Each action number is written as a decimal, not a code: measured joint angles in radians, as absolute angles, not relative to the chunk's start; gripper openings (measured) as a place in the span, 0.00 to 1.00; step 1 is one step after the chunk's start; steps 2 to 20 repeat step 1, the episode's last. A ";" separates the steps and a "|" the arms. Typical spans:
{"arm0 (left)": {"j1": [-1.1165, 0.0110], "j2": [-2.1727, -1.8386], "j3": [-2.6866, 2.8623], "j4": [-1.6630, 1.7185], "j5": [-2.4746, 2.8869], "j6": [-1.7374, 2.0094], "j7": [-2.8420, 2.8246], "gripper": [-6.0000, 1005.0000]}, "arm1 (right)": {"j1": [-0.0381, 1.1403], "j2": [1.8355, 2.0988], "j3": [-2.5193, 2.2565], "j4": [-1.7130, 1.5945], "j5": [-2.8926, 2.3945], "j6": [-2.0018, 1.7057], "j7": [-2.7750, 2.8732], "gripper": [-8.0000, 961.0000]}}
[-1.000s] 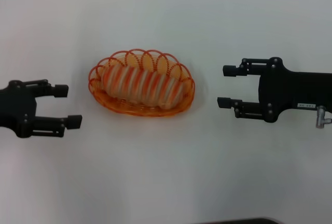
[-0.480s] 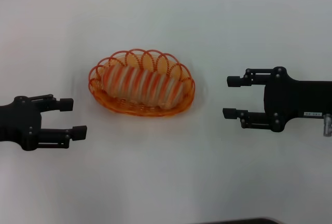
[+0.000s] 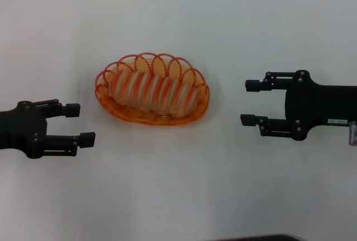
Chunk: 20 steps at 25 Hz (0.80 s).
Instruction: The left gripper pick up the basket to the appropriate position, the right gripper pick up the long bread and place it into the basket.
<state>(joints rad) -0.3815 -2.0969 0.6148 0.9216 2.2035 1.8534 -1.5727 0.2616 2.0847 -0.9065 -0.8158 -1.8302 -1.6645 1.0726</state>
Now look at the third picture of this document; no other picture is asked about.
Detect orange woven plastic basket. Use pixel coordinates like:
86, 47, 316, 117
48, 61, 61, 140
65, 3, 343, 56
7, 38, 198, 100
94, 52, 210, 126

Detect orange striped bread loaf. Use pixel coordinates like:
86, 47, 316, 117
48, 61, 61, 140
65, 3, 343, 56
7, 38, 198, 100
109, 69, 204, 118

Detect black robot torso edge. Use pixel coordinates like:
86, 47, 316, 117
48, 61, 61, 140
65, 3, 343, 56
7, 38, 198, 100
220, 234, 301, 241

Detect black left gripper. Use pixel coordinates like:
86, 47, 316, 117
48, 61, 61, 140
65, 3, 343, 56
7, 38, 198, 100
0, 99, 96, 160

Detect silver metal cable connector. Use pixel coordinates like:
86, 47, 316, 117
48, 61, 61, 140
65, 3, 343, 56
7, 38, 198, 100
347, 122, 357, 147

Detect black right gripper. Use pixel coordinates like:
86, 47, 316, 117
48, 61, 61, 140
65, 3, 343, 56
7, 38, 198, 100
240, 70, 357, 141

